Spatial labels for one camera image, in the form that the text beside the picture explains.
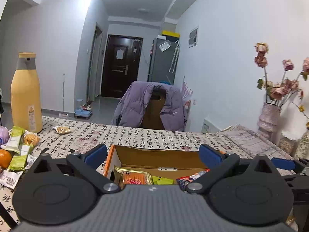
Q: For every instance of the floral small vase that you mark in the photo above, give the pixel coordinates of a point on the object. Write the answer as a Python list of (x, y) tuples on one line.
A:
[(302, 147)]

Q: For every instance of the wall panel box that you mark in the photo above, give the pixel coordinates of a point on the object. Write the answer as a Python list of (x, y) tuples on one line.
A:
[(193, 37)]

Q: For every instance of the wooden chair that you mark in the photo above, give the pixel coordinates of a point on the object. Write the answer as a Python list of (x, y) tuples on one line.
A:
[(151, 118)]

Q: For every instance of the pink flower vase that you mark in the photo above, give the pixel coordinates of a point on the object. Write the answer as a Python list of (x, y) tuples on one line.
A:
[(268, 122)]

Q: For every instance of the orange mandarin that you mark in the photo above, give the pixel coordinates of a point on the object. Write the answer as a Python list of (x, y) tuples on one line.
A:
[(5, 158)]

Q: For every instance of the small nut snack packet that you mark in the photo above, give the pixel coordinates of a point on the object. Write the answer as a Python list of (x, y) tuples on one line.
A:
[(61, 130)]

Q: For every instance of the white packet on table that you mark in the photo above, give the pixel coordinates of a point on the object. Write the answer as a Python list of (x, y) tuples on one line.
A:
[(30, 161)]

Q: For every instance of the yellow thermos bottle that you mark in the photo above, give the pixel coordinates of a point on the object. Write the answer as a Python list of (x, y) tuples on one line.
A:
[(25, 94)]

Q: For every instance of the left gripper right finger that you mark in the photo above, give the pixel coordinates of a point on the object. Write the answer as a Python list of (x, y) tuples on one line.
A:
[(220, 165)]

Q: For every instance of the dried pink roses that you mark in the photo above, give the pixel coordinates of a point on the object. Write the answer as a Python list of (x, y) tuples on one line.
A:
[(278, 93)]

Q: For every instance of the yellow box on fridge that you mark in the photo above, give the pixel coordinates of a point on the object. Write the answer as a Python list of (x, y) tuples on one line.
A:
[(170, 34)]

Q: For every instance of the green wafer snack bar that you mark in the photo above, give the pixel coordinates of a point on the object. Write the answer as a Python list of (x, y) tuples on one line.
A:
[(161, 181)]

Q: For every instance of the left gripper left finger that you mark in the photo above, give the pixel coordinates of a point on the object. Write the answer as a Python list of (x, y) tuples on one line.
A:
[(85, 165)]

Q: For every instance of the purple jacket on chair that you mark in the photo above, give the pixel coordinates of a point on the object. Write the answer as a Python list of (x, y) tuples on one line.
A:
[(132, 106)]

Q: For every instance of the red blue chips bag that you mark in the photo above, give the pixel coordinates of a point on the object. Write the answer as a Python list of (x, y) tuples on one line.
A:
[(184, 181)]

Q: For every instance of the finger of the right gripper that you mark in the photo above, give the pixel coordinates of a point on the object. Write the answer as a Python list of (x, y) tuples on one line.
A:
[(299, 184), (297, 166)]

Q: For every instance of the calligraphy print tablecloth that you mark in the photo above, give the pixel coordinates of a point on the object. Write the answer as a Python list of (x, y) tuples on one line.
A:
[(50, 197)]

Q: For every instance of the orange biscuit stick pack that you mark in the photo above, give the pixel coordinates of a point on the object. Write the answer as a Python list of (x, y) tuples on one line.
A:
[(129, 176)]

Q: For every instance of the green bar on table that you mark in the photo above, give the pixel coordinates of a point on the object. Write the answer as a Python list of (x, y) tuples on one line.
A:
[(14, 140), (18, 161)]

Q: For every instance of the orange cardboard box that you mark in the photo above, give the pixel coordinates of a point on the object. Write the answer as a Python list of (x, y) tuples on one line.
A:
[(169, 164)]

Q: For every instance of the purple tissue pack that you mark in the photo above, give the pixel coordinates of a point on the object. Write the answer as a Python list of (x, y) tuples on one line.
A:
[(4, 135)]

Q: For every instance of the folded grey patterned cloth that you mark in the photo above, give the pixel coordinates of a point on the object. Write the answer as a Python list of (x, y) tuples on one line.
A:
[(247, 144)]

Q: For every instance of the white packet near mandarins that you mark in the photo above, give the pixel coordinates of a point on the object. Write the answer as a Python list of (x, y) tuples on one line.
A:
[(10, 179)]

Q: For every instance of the grey refrigerator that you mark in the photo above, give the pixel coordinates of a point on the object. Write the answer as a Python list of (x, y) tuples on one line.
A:
[(163, 59)]

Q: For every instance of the dark entrance door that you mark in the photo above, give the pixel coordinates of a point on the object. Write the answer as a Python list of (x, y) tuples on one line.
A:
[(121, 65)]

